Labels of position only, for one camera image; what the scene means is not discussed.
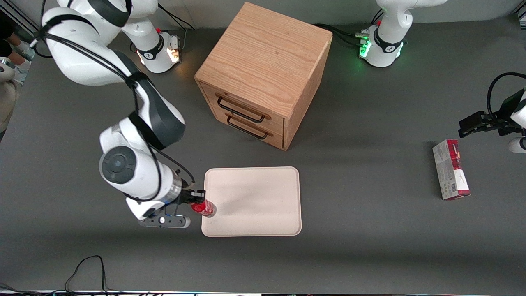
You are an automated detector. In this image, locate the red coke bottle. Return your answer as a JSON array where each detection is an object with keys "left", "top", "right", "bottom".
[{"left": 191, "top": 199, "right": 217, "bottom": 218}]

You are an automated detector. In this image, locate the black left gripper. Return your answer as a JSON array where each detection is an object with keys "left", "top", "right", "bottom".
[{"left": 459, "top": 90, "right": 525, "bottom": 139}]

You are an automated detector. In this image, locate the black left base cable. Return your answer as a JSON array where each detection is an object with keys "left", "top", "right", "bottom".
[{"left": 314, "top": 9, "right": 383, "bottom": 46}]

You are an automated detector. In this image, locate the grey and red carton box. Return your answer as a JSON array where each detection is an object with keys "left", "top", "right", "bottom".
[{"left": 432, "top": 139, "right": 471, "bottom": 201}]

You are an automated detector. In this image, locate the person in dark clothing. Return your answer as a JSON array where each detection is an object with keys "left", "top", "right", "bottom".
[{"left": 0, "top": 12, "right": 36, "bottom": 134}]

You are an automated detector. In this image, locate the black base cable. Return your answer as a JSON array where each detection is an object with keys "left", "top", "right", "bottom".
[
  {"left": 157, "top": 4, "right": 196, "bottom": 51},
  {"left": 314, "top": 9, "right": 383, "bottom": 46}
]

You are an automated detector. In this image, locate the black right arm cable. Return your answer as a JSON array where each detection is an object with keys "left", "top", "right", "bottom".
[{"left": 32, "top": 0, "right": 196, "bottom": 185}]

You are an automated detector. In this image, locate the beige plastic tray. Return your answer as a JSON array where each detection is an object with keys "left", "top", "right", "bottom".
[{"left": 201, "top": 166, "right": 302, "bottom": 237}]

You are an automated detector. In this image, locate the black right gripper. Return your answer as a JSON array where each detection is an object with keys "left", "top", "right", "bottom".
[{"left": 177, "top": 189, "right": 206, "bottom": 206}]

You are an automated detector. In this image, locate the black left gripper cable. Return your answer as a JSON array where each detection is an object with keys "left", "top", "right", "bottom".
[{"left": 487, "top": 72, "right": 526, "bottom": 118}]

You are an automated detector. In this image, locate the wooden drawer cabinet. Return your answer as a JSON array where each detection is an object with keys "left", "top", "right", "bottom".
[{"left": 194, "top": 2, "right": 333, "bottom": 151}]

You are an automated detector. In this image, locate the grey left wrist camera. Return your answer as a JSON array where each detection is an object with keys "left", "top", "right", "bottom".
[{"left": 507, "top": 137, "right": 526, "bottom": 154}]

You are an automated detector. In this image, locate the black cable on table edge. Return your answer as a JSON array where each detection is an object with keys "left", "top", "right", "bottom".
[{"left": 0, "top": 255, "right": 165, "bottom": 296}]

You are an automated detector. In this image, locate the black right base cable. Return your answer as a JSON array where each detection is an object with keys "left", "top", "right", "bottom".
[{"left": 157, "top": 4, "right": 196, "bottom": 51}]

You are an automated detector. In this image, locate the black drawer handle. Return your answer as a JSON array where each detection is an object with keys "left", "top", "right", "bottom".
[
  {"left": 226, "top": 115, "right": 269, "bottom": 140},
  {"left": 217, "top": 95, "right": 266, "bottom": 123}
]

